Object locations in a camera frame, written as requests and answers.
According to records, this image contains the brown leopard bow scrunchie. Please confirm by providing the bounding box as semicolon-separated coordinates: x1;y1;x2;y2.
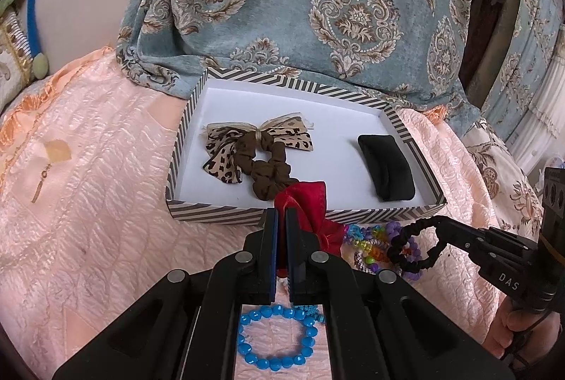
202;112;315;201

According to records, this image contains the white and gold cushion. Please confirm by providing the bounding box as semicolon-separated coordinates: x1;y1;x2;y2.
0;10;36;111

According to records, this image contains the green and blue plush toy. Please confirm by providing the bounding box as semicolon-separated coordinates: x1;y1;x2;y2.
0;0;51;81

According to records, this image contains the striped cardboard box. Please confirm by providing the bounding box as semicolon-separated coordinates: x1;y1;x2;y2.
165;68;447;228

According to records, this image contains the blue damask pillow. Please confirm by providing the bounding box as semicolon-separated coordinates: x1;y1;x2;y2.
115;0;486;125

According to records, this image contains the red velvet bow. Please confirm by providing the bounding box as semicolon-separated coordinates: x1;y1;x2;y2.
274;181;346;257

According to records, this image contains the purple bead bracelet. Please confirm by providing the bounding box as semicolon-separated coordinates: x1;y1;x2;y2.
388;221;431;284

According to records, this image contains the blue damask upholstered furniture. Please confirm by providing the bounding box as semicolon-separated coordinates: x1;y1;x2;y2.
481;0;565;151

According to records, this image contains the blue bead bracelet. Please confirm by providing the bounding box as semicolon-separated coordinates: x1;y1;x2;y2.
237;304;315;372

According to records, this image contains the person's right hand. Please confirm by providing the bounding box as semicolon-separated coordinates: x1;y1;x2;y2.
486;298;563;361

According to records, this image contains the black fabric hair pad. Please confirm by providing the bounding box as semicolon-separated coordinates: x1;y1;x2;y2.
357;134;416;201

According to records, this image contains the black spiral hair tie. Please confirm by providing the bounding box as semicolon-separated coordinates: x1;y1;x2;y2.
386;217;446;275

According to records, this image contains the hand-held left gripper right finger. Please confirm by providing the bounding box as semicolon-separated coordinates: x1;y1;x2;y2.
285;207;515;380

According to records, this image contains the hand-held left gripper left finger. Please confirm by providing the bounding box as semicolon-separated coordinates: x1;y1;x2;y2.
52;207;279;380

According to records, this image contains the pink quilted bedspread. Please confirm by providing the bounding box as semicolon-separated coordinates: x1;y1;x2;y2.
0;47;548;380

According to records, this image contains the translucent rainbow bead bracelet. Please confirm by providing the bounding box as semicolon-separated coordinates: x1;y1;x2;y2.
342;223;389;257

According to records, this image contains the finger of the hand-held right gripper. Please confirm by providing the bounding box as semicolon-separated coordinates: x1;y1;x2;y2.
435;216;487;254

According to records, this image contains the cream damask cloth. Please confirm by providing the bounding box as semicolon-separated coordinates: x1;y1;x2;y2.
463;120;548;231

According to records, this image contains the dark wooden furniture frame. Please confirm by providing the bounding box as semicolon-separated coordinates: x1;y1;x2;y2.
459;0;524;107

